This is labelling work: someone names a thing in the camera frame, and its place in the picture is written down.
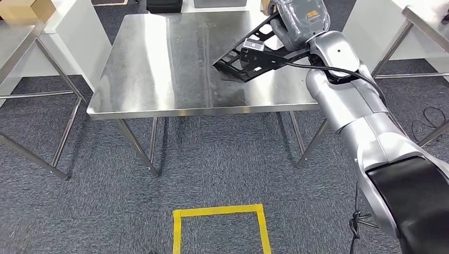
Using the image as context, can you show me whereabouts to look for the yellow floor tape square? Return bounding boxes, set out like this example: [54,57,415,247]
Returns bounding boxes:
[172,204,273,254]

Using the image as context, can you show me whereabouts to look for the black floor cable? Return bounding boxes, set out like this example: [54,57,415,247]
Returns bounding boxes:
[411,106,448,147]

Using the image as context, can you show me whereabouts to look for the black case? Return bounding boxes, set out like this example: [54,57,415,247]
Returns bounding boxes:
[146,0,184,14]

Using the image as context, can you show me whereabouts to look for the long black plastic part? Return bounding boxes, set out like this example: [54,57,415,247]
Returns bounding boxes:
[212,11,311,84]

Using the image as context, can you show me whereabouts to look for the cardboard box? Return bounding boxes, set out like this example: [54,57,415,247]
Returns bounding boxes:
[0,0,57,24]

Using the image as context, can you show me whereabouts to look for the stainless steel workbench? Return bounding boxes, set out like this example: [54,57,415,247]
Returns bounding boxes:
[86,10,330,177]

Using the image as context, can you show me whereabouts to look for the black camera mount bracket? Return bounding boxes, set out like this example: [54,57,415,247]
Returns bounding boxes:
[240,47,311,73]

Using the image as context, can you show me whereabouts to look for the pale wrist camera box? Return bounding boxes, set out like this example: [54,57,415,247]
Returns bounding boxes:
[243,38,266,53]

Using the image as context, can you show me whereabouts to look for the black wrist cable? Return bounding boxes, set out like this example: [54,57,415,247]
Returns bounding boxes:
[285,61,409,138]

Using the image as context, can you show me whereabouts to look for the grey tray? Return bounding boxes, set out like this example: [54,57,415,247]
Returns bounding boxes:
[193,0,248,9]

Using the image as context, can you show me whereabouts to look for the stainless steel table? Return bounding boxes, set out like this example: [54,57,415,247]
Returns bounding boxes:
[371,4,449,148]
[0,19,87,181]

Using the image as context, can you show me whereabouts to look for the black robot body cables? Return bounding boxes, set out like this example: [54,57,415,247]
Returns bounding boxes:
[349,182,380,254]

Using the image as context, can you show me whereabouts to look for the white cabinet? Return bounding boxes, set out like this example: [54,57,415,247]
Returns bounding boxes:
[0,0,113,106]
[342,0,449,83]

